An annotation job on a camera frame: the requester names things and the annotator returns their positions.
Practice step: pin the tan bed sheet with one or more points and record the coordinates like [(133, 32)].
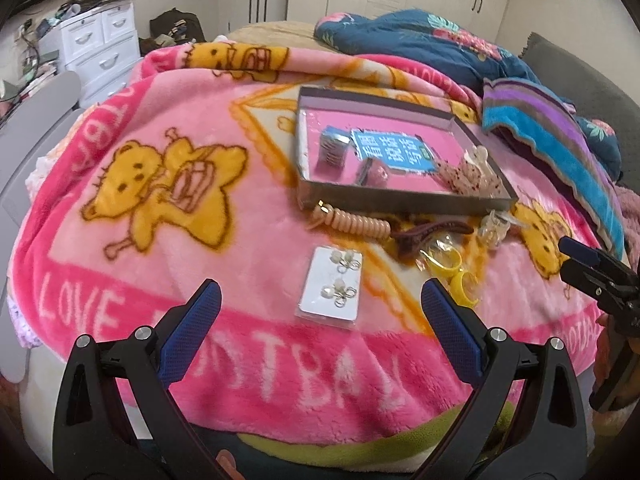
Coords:
[(289, 34)]

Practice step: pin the cream claw hair clip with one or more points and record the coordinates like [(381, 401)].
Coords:
[(478, 156)]

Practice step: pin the blue floral quilt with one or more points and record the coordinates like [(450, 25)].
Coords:
[(470, 61)]

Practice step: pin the person's right hand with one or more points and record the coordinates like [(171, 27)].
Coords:
[(607, 359)]

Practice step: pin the pink plush hair clip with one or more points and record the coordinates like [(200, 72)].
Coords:
[(372, 173)]

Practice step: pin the grey cardboard tray box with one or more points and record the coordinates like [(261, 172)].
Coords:
[(407, 137)]

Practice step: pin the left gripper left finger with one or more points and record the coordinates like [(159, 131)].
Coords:
[(93, 437)]

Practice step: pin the white drawer cabinet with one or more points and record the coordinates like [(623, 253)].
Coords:
[(101, 46)]

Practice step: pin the grey headboard cushion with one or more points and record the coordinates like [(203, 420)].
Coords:
[(594, 95)]

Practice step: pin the striped purple blue blanket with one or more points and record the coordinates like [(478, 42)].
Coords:
[(538, 125)]

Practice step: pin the black bag on floor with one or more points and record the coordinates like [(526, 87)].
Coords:
[(172, 28)]

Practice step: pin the pink bear print blanket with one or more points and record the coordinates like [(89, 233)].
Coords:
[(190, 173)]

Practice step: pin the small blue white box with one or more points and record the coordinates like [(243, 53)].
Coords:
[(334, 144)]

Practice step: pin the clear bag pearl jewelry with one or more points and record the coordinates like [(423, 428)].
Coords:
[(494, 227)]

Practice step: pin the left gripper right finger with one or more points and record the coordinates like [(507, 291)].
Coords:
[(524, 416)]

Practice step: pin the white earring card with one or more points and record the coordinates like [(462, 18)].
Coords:
[(331, 291)]

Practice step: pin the brown hair clip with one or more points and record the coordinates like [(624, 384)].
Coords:
[(409, 242)]

